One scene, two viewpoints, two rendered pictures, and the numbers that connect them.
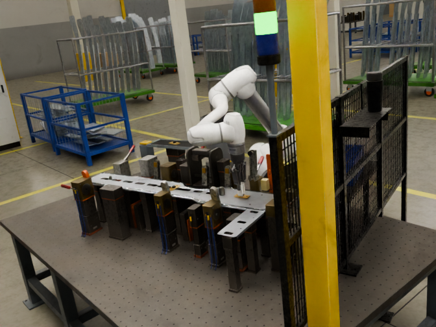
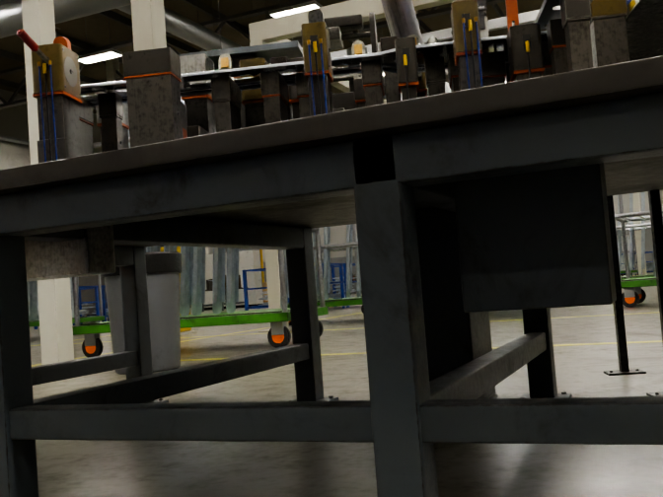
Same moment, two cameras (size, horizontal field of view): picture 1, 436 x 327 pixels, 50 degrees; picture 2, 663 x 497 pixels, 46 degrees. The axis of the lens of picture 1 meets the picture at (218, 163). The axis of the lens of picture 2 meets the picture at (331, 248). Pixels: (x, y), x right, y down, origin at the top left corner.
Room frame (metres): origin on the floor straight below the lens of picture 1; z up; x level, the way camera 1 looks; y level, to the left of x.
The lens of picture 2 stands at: (0.78, 1.21, 0.42)
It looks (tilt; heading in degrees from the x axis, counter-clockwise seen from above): 3 degrees up; 331
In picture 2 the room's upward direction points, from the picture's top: 4 degrees counter-clockwise
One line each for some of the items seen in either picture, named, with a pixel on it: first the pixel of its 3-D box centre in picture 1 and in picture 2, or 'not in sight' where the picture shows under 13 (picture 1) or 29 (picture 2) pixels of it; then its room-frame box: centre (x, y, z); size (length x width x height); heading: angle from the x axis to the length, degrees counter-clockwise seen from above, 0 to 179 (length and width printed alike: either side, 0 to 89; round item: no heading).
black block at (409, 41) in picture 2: (196, 232); (409, 102); (2.27, 0.16, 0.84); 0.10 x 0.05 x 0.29; 145
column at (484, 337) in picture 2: not in sight; (435, 308); (2.98, -0.38, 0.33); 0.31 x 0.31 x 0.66; 38
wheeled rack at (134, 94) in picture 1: (107, 71); not in sight; (11.71, 2.43, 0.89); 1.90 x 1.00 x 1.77; 126
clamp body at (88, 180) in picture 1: (85, 207); (56, 122); (2.75, 0.87, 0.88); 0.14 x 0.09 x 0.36; 145
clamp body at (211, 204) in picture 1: (213, 235); (470, 80); (2.16, 0.07, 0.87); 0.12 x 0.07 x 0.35; 145
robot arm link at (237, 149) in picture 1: (236, 147); not in sight; (2.30, -0.11, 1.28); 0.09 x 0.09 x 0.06
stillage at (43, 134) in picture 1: (58, 117); not in sight; (8.48, 2.82, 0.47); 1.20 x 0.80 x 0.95; 37
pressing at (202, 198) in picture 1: (170, 188); (295, 71); (2.58, 0.30, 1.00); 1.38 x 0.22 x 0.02; 55
